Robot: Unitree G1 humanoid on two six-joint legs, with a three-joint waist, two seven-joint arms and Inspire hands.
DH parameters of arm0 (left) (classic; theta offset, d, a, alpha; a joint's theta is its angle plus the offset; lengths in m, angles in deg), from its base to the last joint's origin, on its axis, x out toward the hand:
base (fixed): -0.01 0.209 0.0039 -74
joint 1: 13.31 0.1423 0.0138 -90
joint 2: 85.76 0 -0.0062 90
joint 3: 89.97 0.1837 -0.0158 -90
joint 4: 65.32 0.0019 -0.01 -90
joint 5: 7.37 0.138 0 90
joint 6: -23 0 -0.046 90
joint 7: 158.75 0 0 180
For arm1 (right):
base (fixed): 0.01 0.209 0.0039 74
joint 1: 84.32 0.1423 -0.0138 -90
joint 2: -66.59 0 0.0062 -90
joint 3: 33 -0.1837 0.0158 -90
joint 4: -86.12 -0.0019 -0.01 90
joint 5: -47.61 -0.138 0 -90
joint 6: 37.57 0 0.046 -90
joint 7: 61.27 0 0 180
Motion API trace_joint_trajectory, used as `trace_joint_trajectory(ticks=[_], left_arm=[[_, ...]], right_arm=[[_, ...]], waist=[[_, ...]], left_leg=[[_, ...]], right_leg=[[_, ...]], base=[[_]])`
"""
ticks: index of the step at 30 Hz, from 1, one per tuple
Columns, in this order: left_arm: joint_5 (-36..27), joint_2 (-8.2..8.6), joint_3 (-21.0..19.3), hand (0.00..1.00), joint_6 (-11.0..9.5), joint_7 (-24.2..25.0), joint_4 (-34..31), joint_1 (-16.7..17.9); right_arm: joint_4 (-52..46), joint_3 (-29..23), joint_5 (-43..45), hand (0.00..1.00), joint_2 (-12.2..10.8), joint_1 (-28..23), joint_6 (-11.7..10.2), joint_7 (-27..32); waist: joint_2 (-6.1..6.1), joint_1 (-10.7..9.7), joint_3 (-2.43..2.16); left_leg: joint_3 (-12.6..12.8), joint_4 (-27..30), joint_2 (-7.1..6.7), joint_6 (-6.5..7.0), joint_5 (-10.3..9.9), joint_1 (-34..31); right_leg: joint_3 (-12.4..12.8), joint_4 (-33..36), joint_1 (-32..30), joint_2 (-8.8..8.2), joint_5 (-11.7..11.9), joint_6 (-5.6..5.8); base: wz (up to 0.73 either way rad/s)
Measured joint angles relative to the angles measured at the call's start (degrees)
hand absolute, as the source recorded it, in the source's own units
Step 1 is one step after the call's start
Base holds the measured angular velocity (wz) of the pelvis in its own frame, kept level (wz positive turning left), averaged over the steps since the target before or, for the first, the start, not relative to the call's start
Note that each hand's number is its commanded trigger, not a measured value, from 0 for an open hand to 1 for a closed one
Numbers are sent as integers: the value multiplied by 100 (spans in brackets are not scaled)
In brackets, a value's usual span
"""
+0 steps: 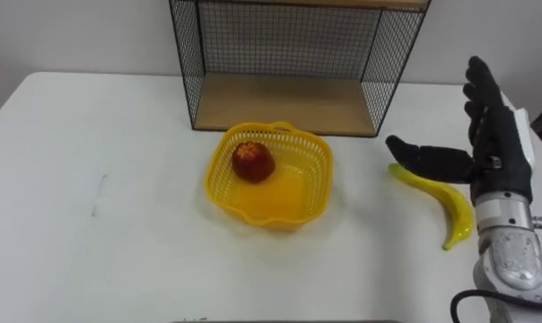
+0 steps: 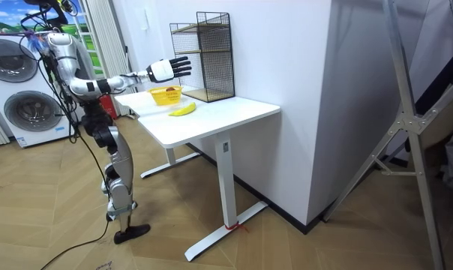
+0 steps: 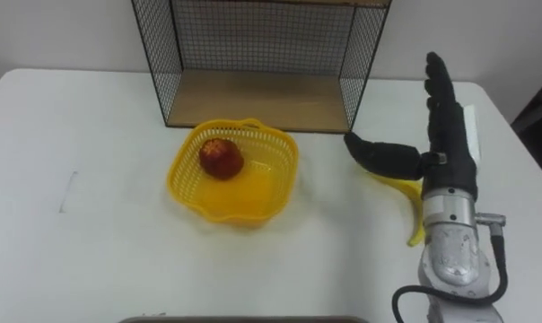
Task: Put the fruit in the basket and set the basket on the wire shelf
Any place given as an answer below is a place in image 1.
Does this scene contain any yellow plastic basket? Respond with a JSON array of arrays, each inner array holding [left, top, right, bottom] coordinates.
[[203, 120, 335, 231]]

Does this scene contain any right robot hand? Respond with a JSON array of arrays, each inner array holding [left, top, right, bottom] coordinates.
[[385, 55, 536, 204]]

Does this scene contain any yellow banana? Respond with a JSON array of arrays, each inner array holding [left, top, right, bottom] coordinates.
[[388, 162, 476, 251]]

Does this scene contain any white desk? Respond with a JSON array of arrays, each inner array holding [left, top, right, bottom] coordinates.
[[0, 71, 542, 323]]

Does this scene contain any red apple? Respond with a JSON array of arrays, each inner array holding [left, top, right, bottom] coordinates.
[[232, 141, 276, 184]]

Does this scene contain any black wire mesh shelf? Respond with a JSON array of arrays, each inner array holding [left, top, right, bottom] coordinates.
[[169, 0, 433, 138]]

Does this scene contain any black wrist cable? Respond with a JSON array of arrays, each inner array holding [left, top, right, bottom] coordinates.
[[450, 289, 542, 323]]

